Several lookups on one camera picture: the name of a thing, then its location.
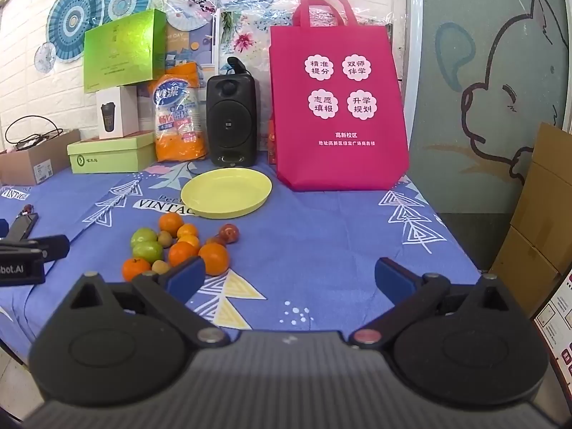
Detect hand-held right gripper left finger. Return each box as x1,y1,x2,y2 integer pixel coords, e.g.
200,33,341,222
58,257,231,349

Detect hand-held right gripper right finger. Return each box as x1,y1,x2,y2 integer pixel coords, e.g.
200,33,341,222
349,257,519,349

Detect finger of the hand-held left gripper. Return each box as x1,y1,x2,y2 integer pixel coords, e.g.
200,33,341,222
0,235,71,261
0,204,39,242

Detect medium orange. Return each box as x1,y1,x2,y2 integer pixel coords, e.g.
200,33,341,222
158,212,185,234
168,241,198,267
122,258,153,281

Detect large orange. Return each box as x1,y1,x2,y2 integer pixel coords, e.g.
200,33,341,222
199,242,231,276

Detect green apple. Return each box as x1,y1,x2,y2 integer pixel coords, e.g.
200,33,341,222
130,228,158,247
133,242,164,263

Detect small red apple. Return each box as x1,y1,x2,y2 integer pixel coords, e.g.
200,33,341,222
218,223,240,246

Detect yellow plate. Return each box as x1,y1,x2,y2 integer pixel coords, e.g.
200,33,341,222
180,168,273,220

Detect brown cardboard box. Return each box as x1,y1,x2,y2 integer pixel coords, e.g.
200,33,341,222
0,129,81,186
489,123,572,318

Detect blue patterned tablecloth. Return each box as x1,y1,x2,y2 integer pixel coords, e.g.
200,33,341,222
0,161,481,358

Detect pale green shoe box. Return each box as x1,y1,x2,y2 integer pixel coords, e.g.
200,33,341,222
67,132,157,174

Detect white cup box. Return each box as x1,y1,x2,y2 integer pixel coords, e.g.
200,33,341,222
96,85,139,140

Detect red printed box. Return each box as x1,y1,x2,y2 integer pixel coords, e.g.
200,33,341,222
267,116,278,164

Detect orange white snack bag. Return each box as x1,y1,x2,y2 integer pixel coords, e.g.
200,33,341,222
152,63,209,163

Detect black speaker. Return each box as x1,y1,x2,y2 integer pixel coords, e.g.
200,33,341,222
206,56,259,168

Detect small pale paper fan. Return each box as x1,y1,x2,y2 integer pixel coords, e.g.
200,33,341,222
33,41,57,74

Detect pink tote bag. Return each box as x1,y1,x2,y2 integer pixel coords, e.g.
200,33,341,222
269,0,409,192

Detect white printed leaflet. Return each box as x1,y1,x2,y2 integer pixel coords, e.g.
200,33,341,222
534,268,572,394

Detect bright green gift box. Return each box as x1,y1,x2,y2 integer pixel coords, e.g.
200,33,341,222
83,9,168,94

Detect large teal paper fan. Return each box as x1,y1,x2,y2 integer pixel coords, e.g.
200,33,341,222
47,0,105,61

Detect desk calendar card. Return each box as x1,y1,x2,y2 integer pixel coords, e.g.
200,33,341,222
165,27,214,72

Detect floral plastic sheet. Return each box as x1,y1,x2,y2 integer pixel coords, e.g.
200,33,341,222
213,9,274,99

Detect white blossom paper fan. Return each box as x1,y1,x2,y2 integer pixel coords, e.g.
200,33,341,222
167,0,220,30

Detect black cable loop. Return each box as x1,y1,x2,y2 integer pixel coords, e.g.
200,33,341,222
5,115,64,151

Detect black speaker cable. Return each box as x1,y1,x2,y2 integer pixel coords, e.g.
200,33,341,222
187,161,212,182

